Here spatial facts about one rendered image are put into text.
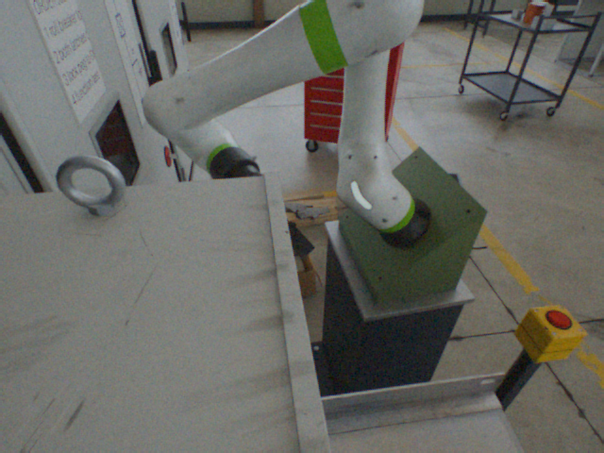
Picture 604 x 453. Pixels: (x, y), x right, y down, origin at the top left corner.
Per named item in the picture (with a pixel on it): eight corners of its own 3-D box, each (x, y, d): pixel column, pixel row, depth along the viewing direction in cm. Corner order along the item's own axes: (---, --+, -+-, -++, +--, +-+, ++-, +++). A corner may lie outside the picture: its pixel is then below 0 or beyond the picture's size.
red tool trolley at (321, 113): (302, 154, 321) (302, 20, 255) (316, 131, 357) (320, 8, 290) (381, 166, 305) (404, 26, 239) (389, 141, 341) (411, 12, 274)
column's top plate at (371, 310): (324, 226, 129) (324, 222, 128) (409, 214, 135) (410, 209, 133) (364, 322, 98) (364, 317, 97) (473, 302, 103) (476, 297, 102)
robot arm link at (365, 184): (410, 176, 100) (370, 135, 89) (421, 221, 91) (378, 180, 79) (369, 199, 107) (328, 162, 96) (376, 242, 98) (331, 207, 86)
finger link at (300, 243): (292, 222, 66) (290, 220, 65) (313, 245, 62) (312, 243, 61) (279, 233, 66) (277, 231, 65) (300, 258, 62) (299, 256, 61)
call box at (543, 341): (544, 329, 88) (563, 302, 82) (566, 360, 82) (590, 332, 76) (512, 333, 88) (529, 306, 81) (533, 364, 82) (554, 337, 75)
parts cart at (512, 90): (554, 117, 380) (603, 10, 317) (502, 123, 370) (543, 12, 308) (500, 88, 447) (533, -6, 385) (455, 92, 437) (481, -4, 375)
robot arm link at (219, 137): (233, 134, 91) (202, 165, 92) (200, 99, 81) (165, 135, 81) (260, 161, 83) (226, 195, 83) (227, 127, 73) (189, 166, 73)
